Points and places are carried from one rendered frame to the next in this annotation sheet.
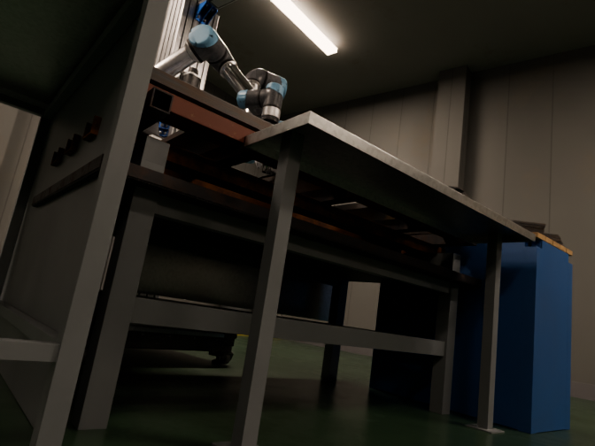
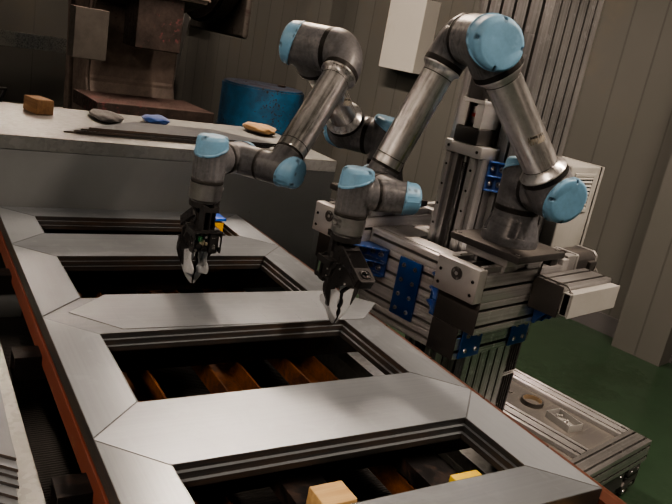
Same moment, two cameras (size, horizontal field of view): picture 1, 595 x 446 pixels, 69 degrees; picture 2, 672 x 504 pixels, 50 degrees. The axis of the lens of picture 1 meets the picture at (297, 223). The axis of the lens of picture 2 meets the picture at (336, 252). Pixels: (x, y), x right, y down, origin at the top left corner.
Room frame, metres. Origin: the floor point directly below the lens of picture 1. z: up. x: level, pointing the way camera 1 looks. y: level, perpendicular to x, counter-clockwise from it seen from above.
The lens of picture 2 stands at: (2.12, -1.41, 1.47)
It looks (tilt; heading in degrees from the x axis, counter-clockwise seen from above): 16 degrees down; 95
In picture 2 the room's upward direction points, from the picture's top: 11 degrees clockwise
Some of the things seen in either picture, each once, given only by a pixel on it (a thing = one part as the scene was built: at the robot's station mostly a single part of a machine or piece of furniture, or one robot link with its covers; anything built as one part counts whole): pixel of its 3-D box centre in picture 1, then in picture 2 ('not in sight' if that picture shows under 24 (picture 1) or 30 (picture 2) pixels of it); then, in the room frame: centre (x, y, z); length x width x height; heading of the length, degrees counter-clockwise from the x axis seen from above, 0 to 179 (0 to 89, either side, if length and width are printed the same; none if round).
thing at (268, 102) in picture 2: not in sight; (255, 145); (0.76, 4.40, 0.51); 0.68 x 0.68 x 1.02
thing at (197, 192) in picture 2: (270, 115); (206, 191); (1.65, 0.18, 1.08); 0.08 x 0.08 x 0.05
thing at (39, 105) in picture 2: not in sight; (38, 104); (0.81, 0.91, 1.07); 0.10 x 0.06 x 0.05; 146
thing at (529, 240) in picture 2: not in sight; (512, 223); (2.39, 0.49, 1.09); 0.15 x 0.15 x 0.10
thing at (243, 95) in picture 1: (252, 101); (241, 158); (1.70, 0.26, 1.15); 0.11 x 0.11 x 0.08; 70
